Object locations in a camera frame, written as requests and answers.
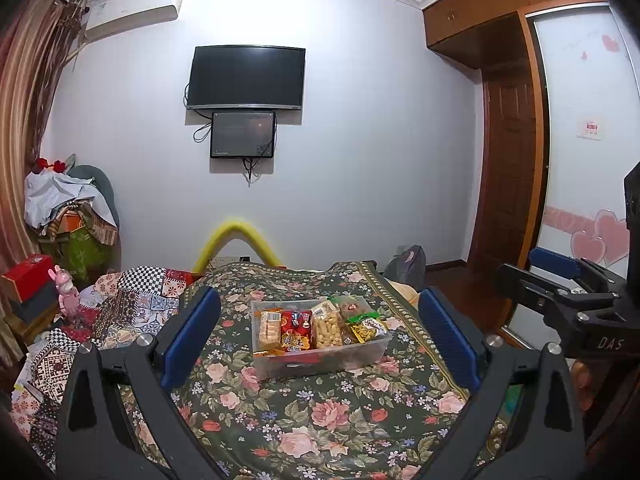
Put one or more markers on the black wall television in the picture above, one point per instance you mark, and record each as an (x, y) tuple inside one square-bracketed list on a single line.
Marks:
[(245, 77)]

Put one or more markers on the clear bag of corn puffs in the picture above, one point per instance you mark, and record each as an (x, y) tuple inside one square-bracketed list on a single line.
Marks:
[(326, 332)]

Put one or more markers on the small wall monitor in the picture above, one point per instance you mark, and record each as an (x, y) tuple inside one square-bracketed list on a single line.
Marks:
[(242, 132)]

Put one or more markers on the brown striped curtain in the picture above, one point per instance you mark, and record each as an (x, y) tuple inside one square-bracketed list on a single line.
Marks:
[(25, 110)]

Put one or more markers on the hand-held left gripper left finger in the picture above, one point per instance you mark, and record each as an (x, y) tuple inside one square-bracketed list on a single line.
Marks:
[(192, 335)]

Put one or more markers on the clear packet with red label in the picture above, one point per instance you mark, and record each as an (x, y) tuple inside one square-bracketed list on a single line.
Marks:
[(352, 305)]

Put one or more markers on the red white paper sign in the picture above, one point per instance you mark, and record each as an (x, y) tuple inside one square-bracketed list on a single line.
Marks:
[(590, 128)]

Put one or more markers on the red artificial flowers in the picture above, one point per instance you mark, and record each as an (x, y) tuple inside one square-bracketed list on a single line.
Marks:
[(47, 164)]

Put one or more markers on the striped folded cloth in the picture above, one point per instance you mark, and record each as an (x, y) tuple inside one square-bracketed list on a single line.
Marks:
[(102, 227)]

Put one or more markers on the white air conditioner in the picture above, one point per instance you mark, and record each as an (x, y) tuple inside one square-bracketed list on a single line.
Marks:
[(135, 17)]

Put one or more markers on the orange box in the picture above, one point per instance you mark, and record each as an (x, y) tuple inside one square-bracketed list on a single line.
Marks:
[(67, 224)]

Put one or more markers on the brown cracker packet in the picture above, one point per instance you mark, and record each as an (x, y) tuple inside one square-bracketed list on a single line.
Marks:
[(270, 332)]

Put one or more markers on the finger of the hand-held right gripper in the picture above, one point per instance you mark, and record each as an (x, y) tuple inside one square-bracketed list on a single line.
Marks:
[(530, 285), (555, 262)]

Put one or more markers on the wooden room door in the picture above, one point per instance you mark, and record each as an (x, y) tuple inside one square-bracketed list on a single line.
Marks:
[(505, 160)]

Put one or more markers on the yellow foam tube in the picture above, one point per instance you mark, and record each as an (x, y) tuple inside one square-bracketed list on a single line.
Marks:
[(235, 225)]

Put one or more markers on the patchwork quilt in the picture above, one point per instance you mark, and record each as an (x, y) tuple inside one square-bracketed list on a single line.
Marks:
[(135, 290)]

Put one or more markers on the clear plastic container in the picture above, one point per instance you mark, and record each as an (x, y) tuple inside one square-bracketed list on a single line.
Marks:
[(320, 366)]

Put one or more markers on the person's right hand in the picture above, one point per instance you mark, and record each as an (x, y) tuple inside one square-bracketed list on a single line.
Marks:
[(581, 385)]

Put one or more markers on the dark grey box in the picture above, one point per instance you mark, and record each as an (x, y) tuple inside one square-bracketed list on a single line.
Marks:
[(40, 306)]

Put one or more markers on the white crumpled cloth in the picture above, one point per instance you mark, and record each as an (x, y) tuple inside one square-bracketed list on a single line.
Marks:
[(50, 195)]

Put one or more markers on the grey backpack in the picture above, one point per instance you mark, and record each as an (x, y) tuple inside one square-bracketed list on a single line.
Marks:
[(407, 265)]

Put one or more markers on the red box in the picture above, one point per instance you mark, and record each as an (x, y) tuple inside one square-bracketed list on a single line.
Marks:
[(30, 275)]

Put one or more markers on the beige blanket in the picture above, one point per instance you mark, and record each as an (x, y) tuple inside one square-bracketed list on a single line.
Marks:
[(406, 291)]

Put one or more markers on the green pea snack bag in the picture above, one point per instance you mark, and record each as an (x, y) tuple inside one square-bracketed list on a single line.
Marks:
[(367, 332)]

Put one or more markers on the dark floral blanket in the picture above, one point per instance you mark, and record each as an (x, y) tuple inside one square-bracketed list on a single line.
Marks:
[(300, 410)]

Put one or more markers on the wooden wardrobe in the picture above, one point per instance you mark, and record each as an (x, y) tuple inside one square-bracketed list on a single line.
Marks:
[(475, 15)]

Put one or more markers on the dark brown snack packet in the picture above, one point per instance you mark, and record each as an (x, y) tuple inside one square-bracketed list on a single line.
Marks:
[(348, 334)]

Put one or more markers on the grey cushion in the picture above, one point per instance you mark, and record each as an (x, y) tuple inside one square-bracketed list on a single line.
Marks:
[(102, 185)]

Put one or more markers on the red snack packet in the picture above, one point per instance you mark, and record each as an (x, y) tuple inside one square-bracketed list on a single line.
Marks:
[(296, 340)]

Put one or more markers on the pink plush toy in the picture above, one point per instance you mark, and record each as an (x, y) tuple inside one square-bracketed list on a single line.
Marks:
[(65, 290)]

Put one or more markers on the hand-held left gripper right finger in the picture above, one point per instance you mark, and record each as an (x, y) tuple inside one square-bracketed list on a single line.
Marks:
[(450, 340)]

